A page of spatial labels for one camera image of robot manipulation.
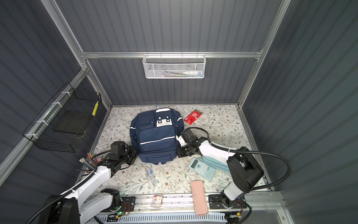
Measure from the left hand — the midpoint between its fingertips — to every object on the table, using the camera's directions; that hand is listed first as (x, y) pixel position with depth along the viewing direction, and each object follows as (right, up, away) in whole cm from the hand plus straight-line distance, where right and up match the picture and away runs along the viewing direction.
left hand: (140, 149), depth 87 cm
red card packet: (+35, +21, +25) cm, 48 cm away
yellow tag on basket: (-26, +25, -3) cm, 36 cm away
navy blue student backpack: (+8, +9, +6) cm, 13 cm away
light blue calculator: (+39, -11, -2) cm, 41 cm away
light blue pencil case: (+47, -8, -3) cm, 48 cm away
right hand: (+24, -3, 0) cm, 25 cm away
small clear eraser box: (+13, -24, -14) cm, 31 cm away
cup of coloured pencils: (-25, -6, -9) cm, 27 cm away
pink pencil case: (+36, -23, -13) cm, 44 cm away
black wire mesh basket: (-37, +15, -14) cm, 43 cm away
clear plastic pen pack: (+9, -17, -6) cm, 20 cm away
